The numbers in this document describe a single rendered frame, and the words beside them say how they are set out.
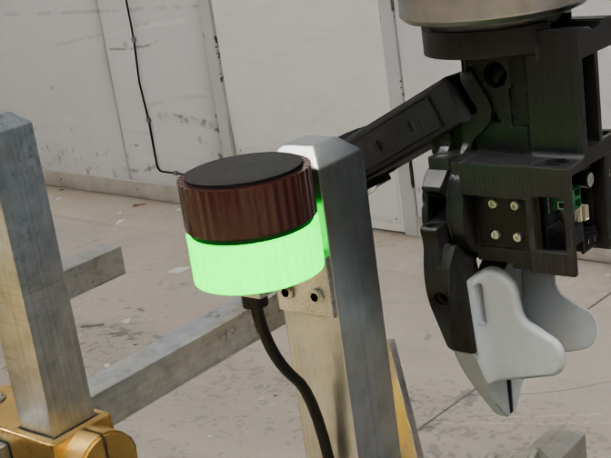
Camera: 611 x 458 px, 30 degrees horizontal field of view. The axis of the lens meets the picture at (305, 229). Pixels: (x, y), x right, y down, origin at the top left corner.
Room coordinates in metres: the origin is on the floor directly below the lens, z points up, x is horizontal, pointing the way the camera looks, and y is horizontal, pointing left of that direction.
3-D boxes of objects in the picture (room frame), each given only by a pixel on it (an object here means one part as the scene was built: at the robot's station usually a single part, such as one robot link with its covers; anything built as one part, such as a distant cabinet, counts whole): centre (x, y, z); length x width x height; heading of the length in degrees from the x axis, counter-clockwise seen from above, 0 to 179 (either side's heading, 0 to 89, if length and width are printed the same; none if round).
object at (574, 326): (0.56, -0.12, 1.05); 0.06 x 0.03 x 0.09; 49
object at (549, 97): (0.54, -0.11, 1.15); 0.09 x 0.08 x 0.12; 49
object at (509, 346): (0.53, -0.10, 1.05); 0.06 x 0.03 x 0.09; 49
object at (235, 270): (0.49, 0.02, 1.14); 0.06 x 0.06 x 0.02
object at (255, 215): (0.49, 0.02, 1.16); 0.06 x 0.06 x 0.02
